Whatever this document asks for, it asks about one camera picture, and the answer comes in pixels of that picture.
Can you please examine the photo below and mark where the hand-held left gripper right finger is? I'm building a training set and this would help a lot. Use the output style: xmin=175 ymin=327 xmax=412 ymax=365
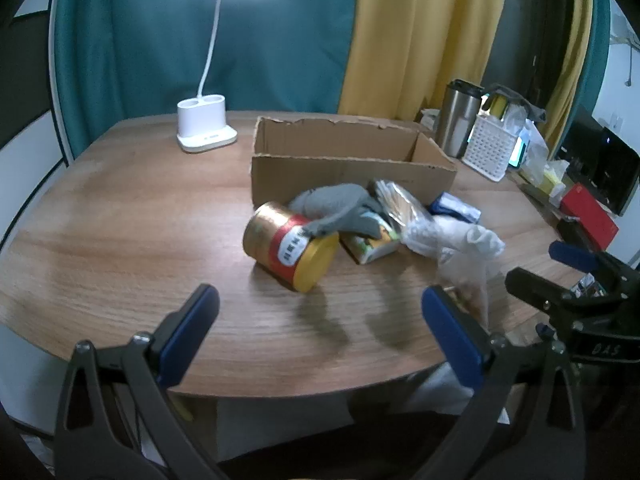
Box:
xmin=421 ymin=285 xmax=587 ymax=480

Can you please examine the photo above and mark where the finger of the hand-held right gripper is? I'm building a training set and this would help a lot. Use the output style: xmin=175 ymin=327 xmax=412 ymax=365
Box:
xmin=505 ymin=267 xmax=576 ymax=321
xmin=548 ymin=241 xmax=633 ymax=286

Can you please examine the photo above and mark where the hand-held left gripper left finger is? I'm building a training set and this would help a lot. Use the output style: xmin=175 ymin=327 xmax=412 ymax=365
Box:
xmin=54 ymin=283 xmax=228 ymax=480

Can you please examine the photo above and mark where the white sock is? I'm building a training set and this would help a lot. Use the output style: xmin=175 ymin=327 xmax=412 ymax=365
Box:
xmin=402 ymin=215 xmax=506 ymax=276

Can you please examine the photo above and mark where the small yellow green carton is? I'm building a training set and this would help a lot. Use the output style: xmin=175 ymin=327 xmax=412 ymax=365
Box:
xmin=340 ymin=212 xmax=401 ymax=265

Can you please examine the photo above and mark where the gold and red can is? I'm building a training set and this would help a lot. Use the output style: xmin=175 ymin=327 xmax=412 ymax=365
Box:
xmin=243 ymin=201 xmax=341 ymax=294

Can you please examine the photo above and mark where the clear plastic snack bag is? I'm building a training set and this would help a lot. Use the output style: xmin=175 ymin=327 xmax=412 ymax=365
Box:
xmin=369 ymin=179 xmax=432 ymax=233

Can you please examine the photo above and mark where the grey sock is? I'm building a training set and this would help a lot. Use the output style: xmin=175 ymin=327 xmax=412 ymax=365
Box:
xmin=288 ymin=183 xmax=388 ymax=239

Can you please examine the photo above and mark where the cardboard box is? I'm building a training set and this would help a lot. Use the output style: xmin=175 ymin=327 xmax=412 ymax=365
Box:
xmin=250 ymin=116 xmax=458 ymax=208

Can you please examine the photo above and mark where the black flat object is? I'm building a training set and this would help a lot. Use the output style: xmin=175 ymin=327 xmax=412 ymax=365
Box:
xmin=556 ymin=219 xmax=608 ymax=261

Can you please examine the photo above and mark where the red box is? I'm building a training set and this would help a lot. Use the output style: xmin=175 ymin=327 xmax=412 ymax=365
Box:
xmin=559 ymin=183 xmax=620 ymax=251

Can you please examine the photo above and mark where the pale yellow box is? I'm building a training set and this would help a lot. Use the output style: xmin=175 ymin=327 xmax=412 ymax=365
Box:
xmin=537 ymin=160 xmax=571 ymax=196

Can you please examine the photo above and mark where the black monitor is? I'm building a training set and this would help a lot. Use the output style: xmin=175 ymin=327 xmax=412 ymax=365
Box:
xmin=565 ymin=105 xmax=640 ymax=217

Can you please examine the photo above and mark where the white plastic bag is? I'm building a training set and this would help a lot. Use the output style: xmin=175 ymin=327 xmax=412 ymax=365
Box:
xmin=505 ymin=105 xmax=551 ymax=186

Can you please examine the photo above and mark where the white perforated basket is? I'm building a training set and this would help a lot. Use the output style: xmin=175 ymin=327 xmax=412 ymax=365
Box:
xmin=461 ymin=112 xmax=521 ymax=183

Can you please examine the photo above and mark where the grey cloth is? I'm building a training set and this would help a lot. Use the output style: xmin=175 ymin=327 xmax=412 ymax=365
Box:
xmin=492 ymin=85 xmax=548 ymax=122

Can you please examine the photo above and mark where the steel tumbler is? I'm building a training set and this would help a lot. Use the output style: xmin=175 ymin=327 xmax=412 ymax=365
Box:
xmin=434 ymin=79 xmax=485 ymax=159

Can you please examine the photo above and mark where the white desk lamp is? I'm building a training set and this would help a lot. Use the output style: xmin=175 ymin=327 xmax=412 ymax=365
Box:
xmin=176 ymin=0 xmax=285 ymax=153

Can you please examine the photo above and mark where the yellow curtain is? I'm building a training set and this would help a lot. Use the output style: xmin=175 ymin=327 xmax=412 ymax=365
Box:
xmin=337 ymin=0 xmax=511 ymax=123

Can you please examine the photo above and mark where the teal curtain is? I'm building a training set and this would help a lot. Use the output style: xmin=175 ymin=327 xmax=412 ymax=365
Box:
xmin=52 ymin=0 xmax=361 ymax=161

